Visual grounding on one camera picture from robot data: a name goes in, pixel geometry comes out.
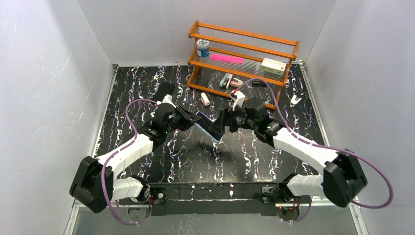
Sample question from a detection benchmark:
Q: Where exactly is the light blue phone case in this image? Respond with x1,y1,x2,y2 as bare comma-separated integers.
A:
194,112,222,143

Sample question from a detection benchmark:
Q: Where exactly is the phone with black screen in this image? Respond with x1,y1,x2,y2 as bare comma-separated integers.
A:
195,112,217,139

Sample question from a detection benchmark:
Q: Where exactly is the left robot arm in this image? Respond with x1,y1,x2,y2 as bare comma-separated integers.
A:
69,103,202,213

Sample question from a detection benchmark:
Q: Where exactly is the black phone far left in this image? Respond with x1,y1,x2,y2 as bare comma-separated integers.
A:
151,82,175,101

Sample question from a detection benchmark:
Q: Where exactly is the small pink stapler on table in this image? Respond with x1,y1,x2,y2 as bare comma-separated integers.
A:
201,93,210,106

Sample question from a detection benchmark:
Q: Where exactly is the black blue marker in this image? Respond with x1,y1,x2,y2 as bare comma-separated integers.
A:
252,80,271,88

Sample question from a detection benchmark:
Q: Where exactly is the pink white stapler on shelf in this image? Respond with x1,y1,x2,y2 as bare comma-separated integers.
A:
230,78,243,88

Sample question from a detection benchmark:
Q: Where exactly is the teal white stapler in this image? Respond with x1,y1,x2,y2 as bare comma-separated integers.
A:
219,73,233,89

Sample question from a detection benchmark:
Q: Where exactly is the orange wooden two-tier shelf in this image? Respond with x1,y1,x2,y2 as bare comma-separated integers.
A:
187,21,300,100

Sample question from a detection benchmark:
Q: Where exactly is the white staple remover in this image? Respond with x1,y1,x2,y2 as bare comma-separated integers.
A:
290,95,302,108

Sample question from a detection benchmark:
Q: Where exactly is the white red cardboard box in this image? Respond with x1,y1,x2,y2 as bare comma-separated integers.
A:
260,58,286,75

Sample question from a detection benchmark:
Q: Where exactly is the pink flat ruler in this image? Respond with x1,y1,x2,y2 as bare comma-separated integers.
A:
211,53,243,64

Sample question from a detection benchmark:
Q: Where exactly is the blue white round jar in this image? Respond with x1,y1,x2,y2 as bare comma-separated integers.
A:
196,39,210,58

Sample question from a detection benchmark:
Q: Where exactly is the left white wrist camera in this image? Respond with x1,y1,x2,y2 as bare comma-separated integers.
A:
157,94,177,109

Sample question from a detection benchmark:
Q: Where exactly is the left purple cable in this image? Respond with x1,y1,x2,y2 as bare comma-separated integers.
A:
100,98,163,226

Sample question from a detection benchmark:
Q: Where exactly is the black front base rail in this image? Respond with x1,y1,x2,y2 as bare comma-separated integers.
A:
149,182,293,216

